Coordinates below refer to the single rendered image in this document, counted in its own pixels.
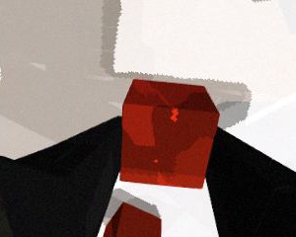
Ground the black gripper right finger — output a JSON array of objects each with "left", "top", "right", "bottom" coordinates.
[{"left": 206, "top": 126, "right": 296, "bottom": 237}]

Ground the red cube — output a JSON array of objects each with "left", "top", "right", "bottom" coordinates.
[
  {"left": 104, "top": 202, "right": 161, "bottom": 237},
  {"left": 120, "top": 80, "right": 220, "bottom": 190}
]

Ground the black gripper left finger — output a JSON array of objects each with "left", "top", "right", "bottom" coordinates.
[{"left": 0, "top": 116, "right": 123, "bottom": 237}]

